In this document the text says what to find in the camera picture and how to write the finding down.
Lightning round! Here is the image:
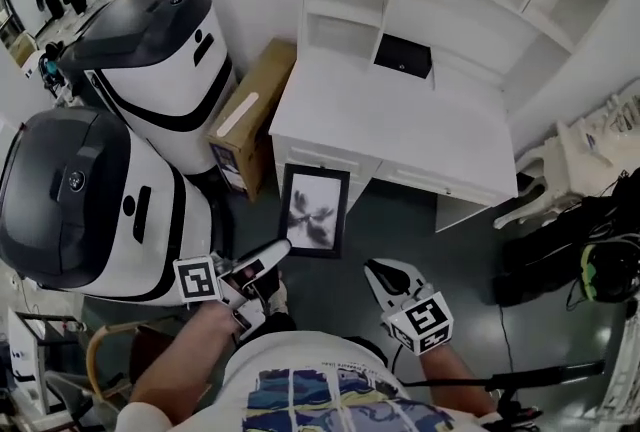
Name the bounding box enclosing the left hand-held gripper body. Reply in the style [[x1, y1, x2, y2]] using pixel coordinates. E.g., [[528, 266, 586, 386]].
[[173, 256, 269, 341]]

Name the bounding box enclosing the black pole stand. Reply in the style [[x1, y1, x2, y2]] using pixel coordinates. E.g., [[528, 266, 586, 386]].
[[399, 360, 607, 394]]

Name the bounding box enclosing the person's left forearm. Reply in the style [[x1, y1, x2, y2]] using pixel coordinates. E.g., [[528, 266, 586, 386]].
[[127, 304, 236, 414]]

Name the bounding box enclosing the black picture frame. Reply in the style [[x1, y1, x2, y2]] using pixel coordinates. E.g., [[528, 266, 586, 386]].
[[276, 163, 351, 260]]

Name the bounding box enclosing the wooden curved chair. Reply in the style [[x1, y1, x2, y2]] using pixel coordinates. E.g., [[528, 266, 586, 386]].
[[84, 322, 211, 411]]

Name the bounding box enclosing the person's light shoe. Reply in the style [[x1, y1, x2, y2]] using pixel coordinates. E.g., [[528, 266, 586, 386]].
[[267, 279, 290, 317]]

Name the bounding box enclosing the white shelf cabinet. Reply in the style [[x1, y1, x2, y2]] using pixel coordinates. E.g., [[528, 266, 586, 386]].
[[268, 0, 640, 235]]

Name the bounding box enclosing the brown cardboard box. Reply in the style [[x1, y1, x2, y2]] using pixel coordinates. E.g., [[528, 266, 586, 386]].
[[207, 37, 299, 204]]

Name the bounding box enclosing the white panel board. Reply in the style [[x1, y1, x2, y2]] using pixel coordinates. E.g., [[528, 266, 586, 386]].
[[7, 307, 51, 416]]

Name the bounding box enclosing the white black service robot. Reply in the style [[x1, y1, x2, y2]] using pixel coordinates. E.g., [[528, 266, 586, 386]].
[[0, 107, 226, 309], [57, 0, 236, 176]]

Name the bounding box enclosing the blue black bag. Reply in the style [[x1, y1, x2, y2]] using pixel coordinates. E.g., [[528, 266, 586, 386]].
[[37, 39, 69, 99]]

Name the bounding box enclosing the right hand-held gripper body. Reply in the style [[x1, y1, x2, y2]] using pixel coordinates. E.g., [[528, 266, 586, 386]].
[[382, 284, 455, 357]]

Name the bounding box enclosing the person's white printed shirt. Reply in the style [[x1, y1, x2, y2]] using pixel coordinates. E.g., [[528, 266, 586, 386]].
[[113, 329, 504, 432]]

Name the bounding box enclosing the black backpack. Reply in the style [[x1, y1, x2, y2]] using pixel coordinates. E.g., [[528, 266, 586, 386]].
[[492, 169, 640, 309]]

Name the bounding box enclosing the thin black floor cable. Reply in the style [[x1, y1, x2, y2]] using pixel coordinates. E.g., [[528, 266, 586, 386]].
[[498, 302, 517, 374]]

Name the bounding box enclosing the black flat box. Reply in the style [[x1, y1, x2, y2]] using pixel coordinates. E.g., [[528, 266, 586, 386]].
[[373, 33, 434, 80]]

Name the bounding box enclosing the cream carved vanity table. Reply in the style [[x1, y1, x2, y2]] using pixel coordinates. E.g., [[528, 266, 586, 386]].
[[492, 94, 640, 231]]

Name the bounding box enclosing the white lattice rack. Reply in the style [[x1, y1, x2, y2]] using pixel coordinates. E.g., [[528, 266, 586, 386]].
[[597, 299, 640, 426]]

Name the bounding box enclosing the beige crate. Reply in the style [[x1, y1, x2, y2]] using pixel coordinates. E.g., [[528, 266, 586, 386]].
[[9, 32, 39, 69]]

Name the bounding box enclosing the person's right forearm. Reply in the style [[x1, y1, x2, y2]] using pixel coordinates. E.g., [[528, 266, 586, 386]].
[[418, 344, 499, 421]]

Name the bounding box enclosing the black green helmet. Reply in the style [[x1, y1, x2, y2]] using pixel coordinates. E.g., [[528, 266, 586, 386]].
[[578, 233, 640, 305]]

